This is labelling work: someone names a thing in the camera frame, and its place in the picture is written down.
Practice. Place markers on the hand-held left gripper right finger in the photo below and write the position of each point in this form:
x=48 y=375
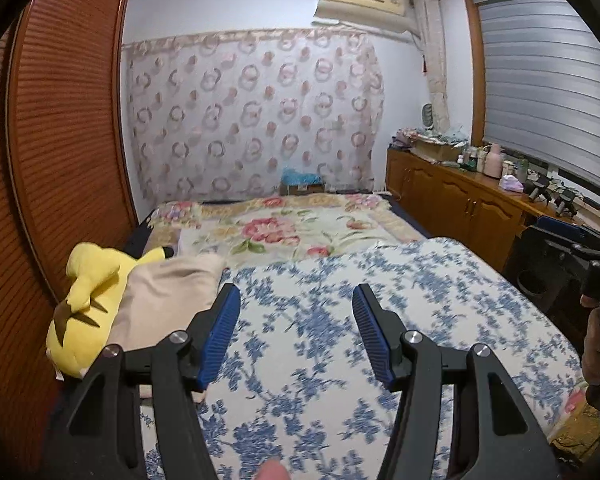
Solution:
x=375 y=340

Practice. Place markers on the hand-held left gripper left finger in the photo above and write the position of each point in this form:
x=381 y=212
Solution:
x=220 y=341

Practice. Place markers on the beige printed t-shirt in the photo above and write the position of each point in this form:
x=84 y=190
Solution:
x=165 y=290

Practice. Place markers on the person's right hand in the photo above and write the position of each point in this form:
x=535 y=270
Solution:
x=594 y=350

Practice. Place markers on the person's left hand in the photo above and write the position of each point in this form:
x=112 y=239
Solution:
x=272 y=471

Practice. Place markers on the black device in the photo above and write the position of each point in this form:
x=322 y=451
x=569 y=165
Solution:
x=565 y=204
x=537 y=189

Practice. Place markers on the blue floral bedsheet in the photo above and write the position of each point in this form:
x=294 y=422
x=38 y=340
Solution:
x=330 y=300

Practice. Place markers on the purple cloth bundle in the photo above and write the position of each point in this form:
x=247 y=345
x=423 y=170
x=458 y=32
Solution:
x=511 y=184

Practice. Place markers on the pink bottle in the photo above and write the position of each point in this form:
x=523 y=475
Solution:
x=492 y=161

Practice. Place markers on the wooden cabinet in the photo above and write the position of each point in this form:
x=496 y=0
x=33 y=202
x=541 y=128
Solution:
x=455 y=200

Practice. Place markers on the pink floral blanket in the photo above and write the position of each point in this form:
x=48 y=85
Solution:
x=280 y=230

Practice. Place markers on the yellow plush toy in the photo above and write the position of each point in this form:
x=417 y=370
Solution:
x=87 y=270

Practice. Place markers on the cardboard box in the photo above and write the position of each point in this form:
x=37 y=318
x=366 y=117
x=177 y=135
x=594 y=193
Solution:
x=436 y=151

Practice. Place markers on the small brown box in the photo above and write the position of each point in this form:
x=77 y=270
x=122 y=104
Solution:
x=305 y=189

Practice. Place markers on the blue cloth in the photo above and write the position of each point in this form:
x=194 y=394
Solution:
x=300 y=176

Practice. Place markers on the small round fan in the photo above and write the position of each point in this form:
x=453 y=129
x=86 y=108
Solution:
x=430 y=116

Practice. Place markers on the patterned cloth pile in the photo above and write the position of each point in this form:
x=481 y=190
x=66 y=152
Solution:
x=406 y=137

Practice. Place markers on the beige lace drape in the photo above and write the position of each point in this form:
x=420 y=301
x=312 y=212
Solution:
x=432 y=60

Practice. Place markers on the circle patterned sheer curtain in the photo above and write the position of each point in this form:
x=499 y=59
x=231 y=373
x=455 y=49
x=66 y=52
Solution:
x=240 y=110

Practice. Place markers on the wooden louvered wardrobe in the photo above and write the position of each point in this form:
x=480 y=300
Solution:
x=65 y=135

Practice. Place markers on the beige air conditioner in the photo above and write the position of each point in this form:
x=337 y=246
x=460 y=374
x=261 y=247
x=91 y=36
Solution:
x=360 y=5

